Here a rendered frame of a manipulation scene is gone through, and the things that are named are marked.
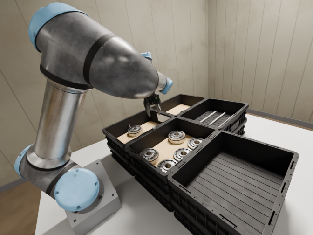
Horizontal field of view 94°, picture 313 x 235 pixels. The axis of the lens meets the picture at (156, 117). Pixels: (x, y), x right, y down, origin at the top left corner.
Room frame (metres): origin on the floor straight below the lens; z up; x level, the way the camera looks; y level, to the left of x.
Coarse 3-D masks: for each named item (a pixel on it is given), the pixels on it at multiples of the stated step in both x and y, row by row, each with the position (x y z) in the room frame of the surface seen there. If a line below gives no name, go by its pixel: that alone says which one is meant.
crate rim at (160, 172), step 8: (184, 120) 0.79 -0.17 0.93; (216, 128) 0.64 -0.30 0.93; (144, 136) 0.68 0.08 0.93; (208, 136) 0.58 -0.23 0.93; (128, 144) 0.63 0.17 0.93; (200, 144) 0.53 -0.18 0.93; (128, 152) 0.59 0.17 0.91; (136, 152) 0.55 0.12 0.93; (192, 152) 0.49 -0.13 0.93; (144, 160) 0.49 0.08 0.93; (152, 168) 0.44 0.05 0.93; (160, 176) 0.40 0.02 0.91
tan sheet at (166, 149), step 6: (168, 138) 0.77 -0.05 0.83; (186, 138) 0.74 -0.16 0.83; (162, 144) 0.72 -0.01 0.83; (168, 144) 0.71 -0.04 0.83; (174, 144) 0.70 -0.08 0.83; (180, 144) 0.69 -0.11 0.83; (186, 144) 0.68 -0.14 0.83; (162, 150) 0.66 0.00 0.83; (168, 150) 0.65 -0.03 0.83; (174, 150) 0.65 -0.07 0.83; (162, 156) 0.61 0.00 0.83; (168, 156) 0.60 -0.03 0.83
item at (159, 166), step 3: (165, 159) 0.55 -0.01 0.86; (168, 159) 0.54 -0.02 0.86; (171, 159) 0.54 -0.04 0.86; (159, 162) 0.54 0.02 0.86; (162, 162) 0.54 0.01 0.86; (165, 162) 0.53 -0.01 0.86; (171, 162) 0.52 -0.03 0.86; (174, 162) 0.52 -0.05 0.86; (159, 165) 0.52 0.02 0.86; (162, 165) 0.51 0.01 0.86; (159, 168) 0.50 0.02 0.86; (162, 168) 0.49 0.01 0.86; (165, 171) 0.48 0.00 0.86
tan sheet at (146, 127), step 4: (144, 124) 1.01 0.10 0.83; (148, 124) 1.00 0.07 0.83; (152, 124) 0.99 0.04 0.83; (156, 124) 0.98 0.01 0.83; (144, 128) 0.95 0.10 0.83; (148, 128) 0.94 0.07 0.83; (120, 136) 0.90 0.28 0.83; (124, 136) 0.89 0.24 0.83; (128, 136) 0.88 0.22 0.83; (136, 136) 0.86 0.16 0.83; (120, 140) 0.84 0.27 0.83; (124, 140) 0.83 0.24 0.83; (128, 140) 0.83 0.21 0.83
